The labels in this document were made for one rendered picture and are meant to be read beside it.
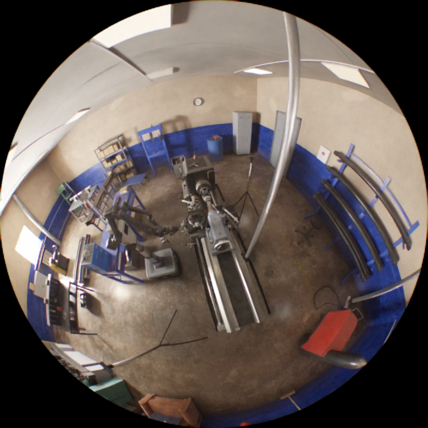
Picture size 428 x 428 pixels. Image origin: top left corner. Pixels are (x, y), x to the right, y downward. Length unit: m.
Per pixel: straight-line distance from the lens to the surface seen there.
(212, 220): 1.60
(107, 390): 3.89
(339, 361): 2.35
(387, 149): 3.19
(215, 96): 5.32
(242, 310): 1.76
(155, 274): 2.56
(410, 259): 3.59
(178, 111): 5.13
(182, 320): 2.60
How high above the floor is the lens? 2.46
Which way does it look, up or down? 52 degrees down
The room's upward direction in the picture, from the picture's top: 7 degrees counter-clockwise
